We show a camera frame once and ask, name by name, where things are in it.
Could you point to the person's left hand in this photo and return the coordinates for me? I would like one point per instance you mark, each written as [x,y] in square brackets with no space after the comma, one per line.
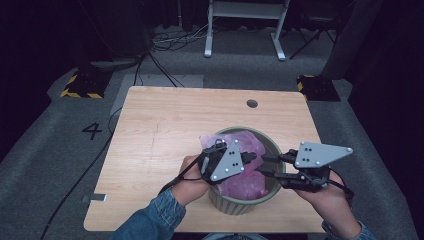
[190,190]

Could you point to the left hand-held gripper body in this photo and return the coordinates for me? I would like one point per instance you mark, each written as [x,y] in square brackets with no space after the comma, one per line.
[230,161]

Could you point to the pink plastic bag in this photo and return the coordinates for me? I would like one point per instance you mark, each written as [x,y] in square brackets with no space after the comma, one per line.
[243,186]

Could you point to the grey tape piece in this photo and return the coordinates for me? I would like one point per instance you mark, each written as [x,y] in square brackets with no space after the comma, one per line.
[95,198]

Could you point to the person's right hand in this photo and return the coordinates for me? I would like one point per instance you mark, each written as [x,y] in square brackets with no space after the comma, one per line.
[330,203]

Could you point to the green plastic bucket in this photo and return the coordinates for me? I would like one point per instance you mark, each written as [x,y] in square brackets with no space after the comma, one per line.
[233,206]

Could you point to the black tripod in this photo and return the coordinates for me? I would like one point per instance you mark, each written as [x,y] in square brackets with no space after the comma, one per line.
[311,36]

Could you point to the black yellow striped base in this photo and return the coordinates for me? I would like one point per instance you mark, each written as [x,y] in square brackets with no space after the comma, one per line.
[320,88]
[86,83]

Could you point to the person's legs in jeans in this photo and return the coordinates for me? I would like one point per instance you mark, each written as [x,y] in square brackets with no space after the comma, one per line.
[233,237]

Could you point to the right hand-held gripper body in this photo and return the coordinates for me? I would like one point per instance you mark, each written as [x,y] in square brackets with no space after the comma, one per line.
[316,155]

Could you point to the white metal stand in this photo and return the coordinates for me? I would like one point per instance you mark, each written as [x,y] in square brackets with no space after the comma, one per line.
[245,10]

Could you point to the grey curtain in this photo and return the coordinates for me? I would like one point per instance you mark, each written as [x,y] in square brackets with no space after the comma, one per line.
[350,36]

